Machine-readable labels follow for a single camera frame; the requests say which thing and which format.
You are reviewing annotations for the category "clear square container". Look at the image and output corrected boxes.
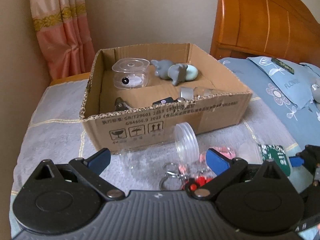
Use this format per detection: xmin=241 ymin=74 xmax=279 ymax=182
xmin=112 ymin=58 xmax=151 ymax=90

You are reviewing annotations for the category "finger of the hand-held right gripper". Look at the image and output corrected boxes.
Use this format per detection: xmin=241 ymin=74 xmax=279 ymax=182
xmin=290 ymin=145 xmax=320 ymax=173

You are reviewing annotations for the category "wooden bed headboard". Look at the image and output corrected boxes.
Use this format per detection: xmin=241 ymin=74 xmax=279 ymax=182
xmin=209 ymin=0 xmax=320 ymax=64

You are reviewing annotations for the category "checked pastel blanket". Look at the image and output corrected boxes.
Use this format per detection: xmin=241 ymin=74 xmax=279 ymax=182
xmin=11 ymin=79 xmax=308 ymax=240

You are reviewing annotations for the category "brown cardboard box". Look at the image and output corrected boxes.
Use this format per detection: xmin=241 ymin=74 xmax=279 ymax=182
xmin=79 ymin=43 xmax=253 ymax=155

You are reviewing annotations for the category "clear plastic jar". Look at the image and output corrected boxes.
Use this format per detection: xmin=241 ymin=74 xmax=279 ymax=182
xmin=122 ymin=122 xmax=201 ymax=188

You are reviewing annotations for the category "pink gold patterned curtain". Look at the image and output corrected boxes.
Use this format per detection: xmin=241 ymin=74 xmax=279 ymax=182
xmin=29 ymin=0 xmax=96 ymax=80

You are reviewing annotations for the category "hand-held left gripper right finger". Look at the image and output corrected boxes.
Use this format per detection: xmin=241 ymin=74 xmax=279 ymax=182
xmin=186 ymin=148 xmax=292 ymax=200

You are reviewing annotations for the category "blue floral bedsheet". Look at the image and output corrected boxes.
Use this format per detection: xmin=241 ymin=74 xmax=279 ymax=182
xmin=217 ymin=57 xmax=320 ymax=156

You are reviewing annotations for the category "red white button charm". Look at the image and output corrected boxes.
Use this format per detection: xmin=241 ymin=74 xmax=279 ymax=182
xmin=179 ymin=165 xmax=210 ymax=192

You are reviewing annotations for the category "blue floral pillow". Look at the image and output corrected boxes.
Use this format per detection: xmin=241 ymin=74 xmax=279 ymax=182
xmin=246 ymin=56 xmax=316 ymax=109
xmin=300 ymin=62 xmax=320 ymax=77

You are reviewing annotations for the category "grey elephant figurine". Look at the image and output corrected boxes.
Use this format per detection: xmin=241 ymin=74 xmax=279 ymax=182
xmin=151 ymin=59 xmax=188 ymax=86

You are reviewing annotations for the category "small pink bead jar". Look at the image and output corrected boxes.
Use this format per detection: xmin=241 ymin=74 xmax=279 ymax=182
xmin=199 ymin=147 xmax=237 ymax=171

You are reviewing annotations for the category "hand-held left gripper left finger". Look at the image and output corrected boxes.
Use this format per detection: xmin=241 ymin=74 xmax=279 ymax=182
xmin=26 ymin=148 xmax=124 ymax=200

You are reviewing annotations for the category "silver carabiner keychain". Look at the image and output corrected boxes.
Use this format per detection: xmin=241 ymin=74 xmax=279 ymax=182
xmin=159 ymin=162 xmax=182 ymax=191

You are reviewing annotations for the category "green label cotton swab box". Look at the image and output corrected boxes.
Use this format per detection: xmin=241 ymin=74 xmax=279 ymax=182
xmin=256 ymin=144 xmax=296 ymax=177

